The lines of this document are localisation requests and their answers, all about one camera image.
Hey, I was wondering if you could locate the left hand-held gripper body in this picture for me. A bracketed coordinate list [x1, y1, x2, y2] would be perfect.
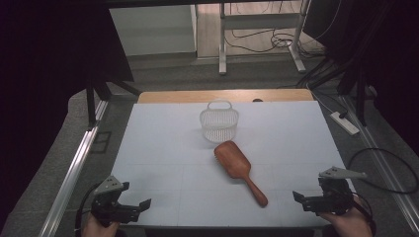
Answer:
[91, 175, 130, 228]

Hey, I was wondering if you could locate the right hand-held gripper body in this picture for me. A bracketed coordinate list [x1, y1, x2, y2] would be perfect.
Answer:
[317, 165, 369, 217]

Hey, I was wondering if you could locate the brown wooden hairbrush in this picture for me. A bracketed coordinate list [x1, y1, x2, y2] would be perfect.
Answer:
[213, 140, 269, 208]

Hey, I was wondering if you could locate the white plastic basket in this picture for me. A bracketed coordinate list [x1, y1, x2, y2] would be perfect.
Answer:
[199, 100, 240, 143]

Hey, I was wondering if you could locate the person's left hand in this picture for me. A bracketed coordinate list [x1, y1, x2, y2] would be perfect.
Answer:
[81, 211, 122, 237]

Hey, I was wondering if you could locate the person's right hand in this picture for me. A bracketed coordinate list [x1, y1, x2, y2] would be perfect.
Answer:
[318, 197, 374, 237]

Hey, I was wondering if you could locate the white foam table cover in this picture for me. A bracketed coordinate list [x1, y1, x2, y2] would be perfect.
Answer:
[110, 100, 358, 228]

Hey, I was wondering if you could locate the dark floor plate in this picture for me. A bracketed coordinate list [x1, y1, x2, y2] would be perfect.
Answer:
[90, 130, 113, 155]

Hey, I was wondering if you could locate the white power strip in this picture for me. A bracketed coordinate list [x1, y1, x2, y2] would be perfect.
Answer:
[330, 111, 361, 136]

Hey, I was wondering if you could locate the black metal stand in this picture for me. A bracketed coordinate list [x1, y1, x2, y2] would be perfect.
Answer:
[338, 63, 370, 127]
[85, 74, 143, 131]

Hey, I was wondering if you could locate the dark curtain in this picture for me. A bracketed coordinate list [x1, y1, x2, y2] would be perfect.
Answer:
[0, 0, 135, 231]
[302, 0, 419, 156]

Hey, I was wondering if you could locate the white cabinet panel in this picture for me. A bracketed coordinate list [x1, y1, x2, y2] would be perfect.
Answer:
[109, 4, 198, 57]

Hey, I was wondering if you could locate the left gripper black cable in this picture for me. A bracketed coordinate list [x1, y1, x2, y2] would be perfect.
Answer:
[74, 183, 101, 237]

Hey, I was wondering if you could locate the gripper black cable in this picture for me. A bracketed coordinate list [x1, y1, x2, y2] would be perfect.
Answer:
[74, 183, 101, 237]
[351, 192, 377, 237]

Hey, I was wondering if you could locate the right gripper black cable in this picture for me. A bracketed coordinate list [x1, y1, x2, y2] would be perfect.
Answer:
[351, 192, 377, 237]

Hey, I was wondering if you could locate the aluminium rail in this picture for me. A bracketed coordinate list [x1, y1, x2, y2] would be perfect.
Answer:
[339, 94, 419, 235]
[38, 100, 110, 237]

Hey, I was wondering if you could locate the black floor cable loop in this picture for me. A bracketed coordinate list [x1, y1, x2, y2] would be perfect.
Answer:
[347, 147, 419, 196]

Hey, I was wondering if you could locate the white power strip cable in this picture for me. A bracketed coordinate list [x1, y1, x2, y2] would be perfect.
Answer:
[305, 83, 336, 115]

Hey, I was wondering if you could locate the tangle of black floor cables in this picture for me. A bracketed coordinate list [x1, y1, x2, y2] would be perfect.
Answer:
[224, 27, 326, 59]

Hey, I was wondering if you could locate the white desk frame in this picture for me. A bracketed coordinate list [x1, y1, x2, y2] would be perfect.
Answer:
[218, 0, 312, 76]

